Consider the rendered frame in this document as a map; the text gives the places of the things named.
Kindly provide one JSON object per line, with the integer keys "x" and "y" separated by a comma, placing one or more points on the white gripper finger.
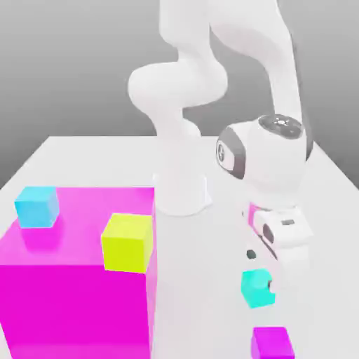
{"x": 271, "y": 286}

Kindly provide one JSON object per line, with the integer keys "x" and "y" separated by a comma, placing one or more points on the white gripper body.
{"x": 262, "y": 259}

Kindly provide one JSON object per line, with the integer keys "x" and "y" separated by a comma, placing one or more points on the small teal cube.
{"x": 255, "y": 289}

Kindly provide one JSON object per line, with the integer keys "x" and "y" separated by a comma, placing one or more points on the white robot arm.
{"x": 179, "y": 84}

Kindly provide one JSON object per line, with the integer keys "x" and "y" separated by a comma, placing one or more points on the small purple cube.
{"x": 270, "y": 343}

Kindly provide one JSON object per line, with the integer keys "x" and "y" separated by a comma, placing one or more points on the small yellow cube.
{"x": 124, "y": 246}

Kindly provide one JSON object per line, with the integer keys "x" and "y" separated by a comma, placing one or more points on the small light blue cube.
{"x": 36, "y": 207}

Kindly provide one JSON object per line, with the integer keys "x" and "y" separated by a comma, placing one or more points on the large magenta box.
{"x": 70, "y": 308}

